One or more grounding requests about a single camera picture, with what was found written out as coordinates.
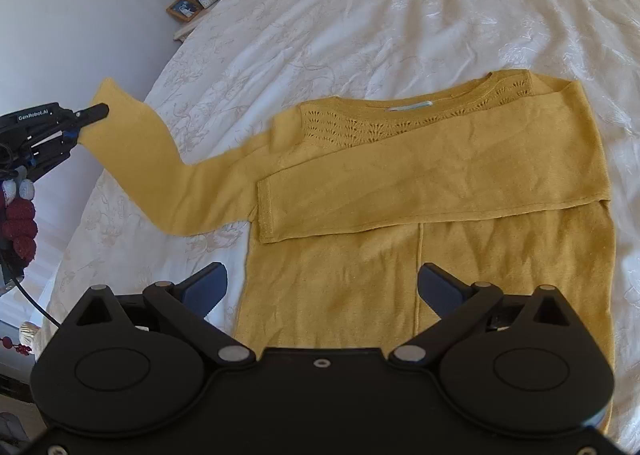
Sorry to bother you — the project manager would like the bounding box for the white nightstand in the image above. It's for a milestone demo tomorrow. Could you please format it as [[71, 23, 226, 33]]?
[[172, 17, 201, 42]]

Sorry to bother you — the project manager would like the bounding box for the red bead string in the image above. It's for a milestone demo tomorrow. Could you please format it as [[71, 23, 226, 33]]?
[[0, 335, 32, 357]]

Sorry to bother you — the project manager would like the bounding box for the yellow knit sweater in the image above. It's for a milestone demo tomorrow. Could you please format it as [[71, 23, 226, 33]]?
[[80, 69, 617, 436]]

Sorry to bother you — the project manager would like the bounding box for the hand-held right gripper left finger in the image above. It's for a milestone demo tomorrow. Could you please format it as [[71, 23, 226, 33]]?
[[65, 262, 256, 366]]

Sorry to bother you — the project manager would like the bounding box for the wooden photo frame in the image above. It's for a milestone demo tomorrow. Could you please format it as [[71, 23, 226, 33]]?
[[166, 0, 205, 24]]

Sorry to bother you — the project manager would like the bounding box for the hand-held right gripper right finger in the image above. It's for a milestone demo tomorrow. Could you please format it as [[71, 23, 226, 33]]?
[[387, 262, 576, 366]]

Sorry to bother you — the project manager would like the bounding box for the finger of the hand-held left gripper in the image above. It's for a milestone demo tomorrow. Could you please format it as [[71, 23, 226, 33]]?
[[49, 128, 82, 160], [64, 103, 110, 129]]

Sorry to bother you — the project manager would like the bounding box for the black cable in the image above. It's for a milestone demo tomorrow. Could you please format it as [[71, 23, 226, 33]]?
[[0, 249, 63, 328]]

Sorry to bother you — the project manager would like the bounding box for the white floral bedspread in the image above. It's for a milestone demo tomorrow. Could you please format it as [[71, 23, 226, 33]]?
[[37, 0, 640, 455]]

